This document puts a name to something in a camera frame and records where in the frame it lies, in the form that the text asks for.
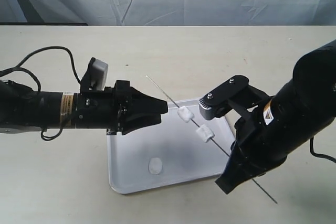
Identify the white marshmallow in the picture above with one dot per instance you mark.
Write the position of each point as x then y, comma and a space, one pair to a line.
185, 114
205, 133
155, 166

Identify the thin metal skewer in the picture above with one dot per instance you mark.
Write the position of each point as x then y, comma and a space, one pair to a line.
193, 121

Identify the white plastic tray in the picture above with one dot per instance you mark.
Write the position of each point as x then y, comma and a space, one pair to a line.
185, 157

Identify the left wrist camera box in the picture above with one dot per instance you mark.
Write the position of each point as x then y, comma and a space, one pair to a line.
95, 76

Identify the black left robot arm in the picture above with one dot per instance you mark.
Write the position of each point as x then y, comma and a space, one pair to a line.
24, 110

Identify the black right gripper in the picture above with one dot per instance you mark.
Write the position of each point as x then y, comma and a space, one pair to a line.
262, 143

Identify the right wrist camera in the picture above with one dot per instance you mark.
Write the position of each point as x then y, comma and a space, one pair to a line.
234, 94

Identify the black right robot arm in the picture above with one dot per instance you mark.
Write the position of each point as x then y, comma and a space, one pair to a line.
312, 94

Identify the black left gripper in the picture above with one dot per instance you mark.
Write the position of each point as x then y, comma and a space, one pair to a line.
114, 108

